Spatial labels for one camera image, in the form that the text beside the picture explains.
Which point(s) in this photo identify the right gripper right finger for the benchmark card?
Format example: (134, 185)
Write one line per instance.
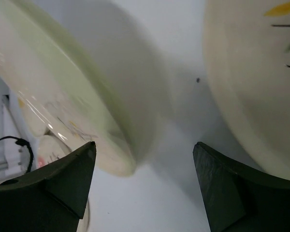
(238, 198)

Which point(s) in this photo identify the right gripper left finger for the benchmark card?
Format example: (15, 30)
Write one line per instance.
(50, 199)

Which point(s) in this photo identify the green cream plate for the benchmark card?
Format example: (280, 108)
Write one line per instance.
(52, 74)
(246, 50)

